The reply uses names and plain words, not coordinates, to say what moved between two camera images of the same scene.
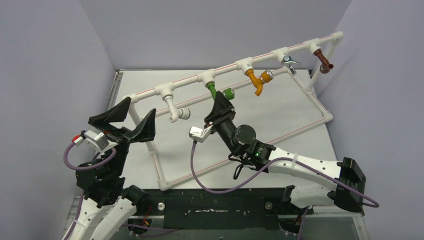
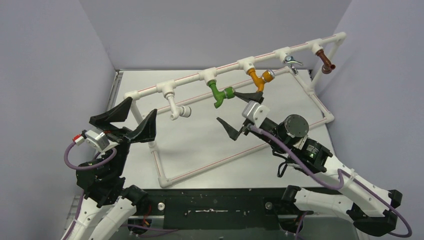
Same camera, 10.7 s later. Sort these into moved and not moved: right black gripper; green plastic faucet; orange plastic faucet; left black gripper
Moved: right black gripper
Not moved: left black gripper; orange plastic faucet; green plastic faucet
